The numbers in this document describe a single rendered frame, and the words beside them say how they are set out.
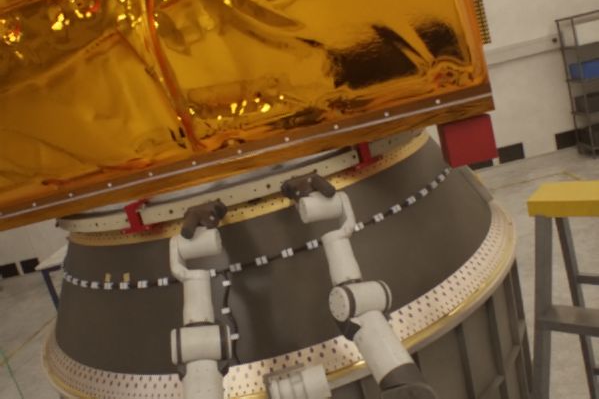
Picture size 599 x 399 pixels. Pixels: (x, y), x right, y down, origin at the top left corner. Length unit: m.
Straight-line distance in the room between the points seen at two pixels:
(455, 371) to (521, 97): 5.98
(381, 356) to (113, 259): 1.01
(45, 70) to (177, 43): 0.45
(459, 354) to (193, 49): 1.28
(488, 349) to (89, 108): 1.58
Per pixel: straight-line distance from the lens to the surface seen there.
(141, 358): 1.66
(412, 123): 1.50
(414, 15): 1.45
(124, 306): 1.71
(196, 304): 1.18
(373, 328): 1.12
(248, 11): 1.47
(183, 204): 1.52
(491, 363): 1.94
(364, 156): 1.59
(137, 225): 1.60
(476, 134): 1.58
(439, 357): 1.68
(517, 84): 7.40
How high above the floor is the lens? 1.97
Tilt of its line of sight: 10 degrees down
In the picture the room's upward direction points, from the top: 15 degrees counter-clockwise
